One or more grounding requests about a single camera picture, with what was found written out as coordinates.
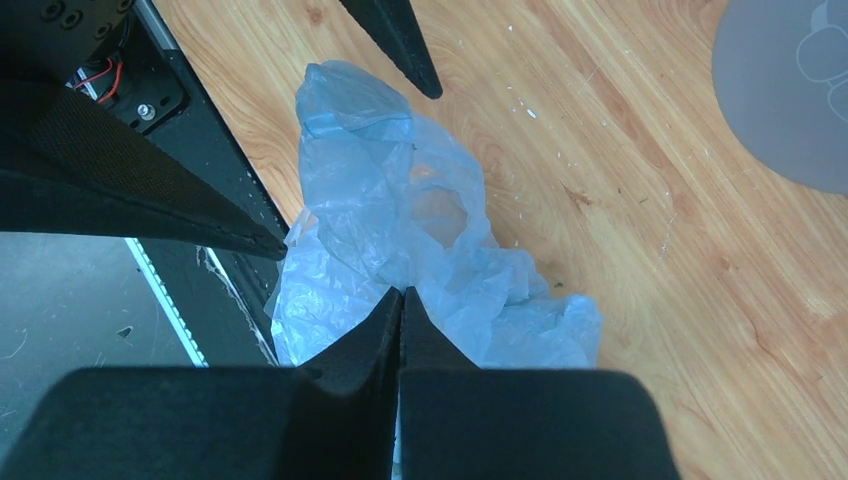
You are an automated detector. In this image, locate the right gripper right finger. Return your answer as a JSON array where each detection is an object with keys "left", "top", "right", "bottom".
[{"left": 399, "top": 288, "right": 680, "bottom": 479}]

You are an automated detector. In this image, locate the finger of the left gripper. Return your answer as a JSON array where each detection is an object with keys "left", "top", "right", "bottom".
[
  {"left": 1, "top": 80, "right": 286, "bottom": 260},
  {"left": 340, "top": 0, "right": 443, "bottom": 99}
]

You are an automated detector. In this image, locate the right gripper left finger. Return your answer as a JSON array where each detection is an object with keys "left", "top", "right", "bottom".
[{"left": 1, "top": 289, "right": 403, "bottom": 479}]

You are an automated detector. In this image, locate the blue translucent trash bag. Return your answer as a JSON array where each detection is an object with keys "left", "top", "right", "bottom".
[{"left": 271, "top": 61, "right": 603, "bottom": 368}]

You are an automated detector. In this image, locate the grey plastic trash bin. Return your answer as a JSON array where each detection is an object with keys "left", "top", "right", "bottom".
[{"left": 712, "top": 0, "right": 847, "bottom": 194}]

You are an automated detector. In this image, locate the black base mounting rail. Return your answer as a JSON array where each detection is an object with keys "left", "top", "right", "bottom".
[{"left": 72, "top": 1, "right": 287, "bottom": 366}]

